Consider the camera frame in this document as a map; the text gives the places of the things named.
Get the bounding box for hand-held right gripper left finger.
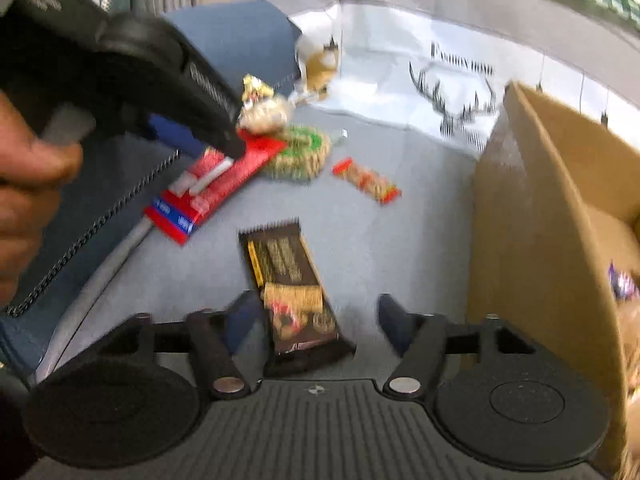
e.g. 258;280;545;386
100;291;266;401

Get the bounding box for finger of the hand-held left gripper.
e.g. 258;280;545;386
144;114;217;157
150;40;247;160

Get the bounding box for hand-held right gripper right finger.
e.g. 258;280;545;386
379;293;549;401

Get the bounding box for dark brown cookie packet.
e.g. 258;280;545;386
237;217;357;376

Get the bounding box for red snack packet blue end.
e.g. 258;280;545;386
144;130;288;247

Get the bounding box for puffed grain cake packet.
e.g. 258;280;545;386
262;124;349;182

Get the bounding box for brown cardboard box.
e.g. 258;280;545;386
465;80;640;480

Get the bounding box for person's left hand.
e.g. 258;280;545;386
0;91;84;307

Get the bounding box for gold snack packet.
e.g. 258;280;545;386
242;74;275;106

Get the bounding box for clear bag beige snack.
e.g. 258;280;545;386
237;97;294;134

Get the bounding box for blue sofa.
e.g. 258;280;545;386
0;0;303;376

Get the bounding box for grain bar packet red ends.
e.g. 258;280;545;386
332;156;402;206

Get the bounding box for purple snack packet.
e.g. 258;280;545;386
607;260;640;303

